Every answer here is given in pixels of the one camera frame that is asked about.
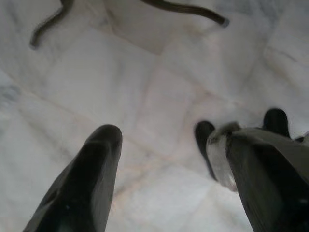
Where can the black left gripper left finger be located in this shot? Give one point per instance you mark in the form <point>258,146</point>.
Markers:
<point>82,183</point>

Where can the black robot right foot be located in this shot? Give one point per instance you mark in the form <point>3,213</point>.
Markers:
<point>275,120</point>

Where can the black robot left foot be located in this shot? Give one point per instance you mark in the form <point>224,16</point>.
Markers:
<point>202,137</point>

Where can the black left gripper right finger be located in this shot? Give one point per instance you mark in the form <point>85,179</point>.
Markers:
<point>272,183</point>

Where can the black robot foot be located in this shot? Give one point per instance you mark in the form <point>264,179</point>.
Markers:
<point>202,137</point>
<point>275,120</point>

